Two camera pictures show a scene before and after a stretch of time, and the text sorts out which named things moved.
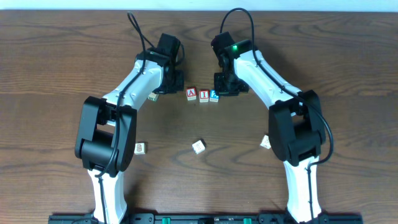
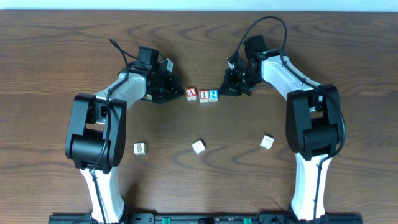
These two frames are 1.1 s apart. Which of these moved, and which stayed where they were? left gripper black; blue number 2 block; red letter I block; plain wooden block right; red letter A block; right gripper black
Moved: right gripper black; left gripper black
Stayed: red letter A block; plain wooden block right; blue number 2 block; red letter I block
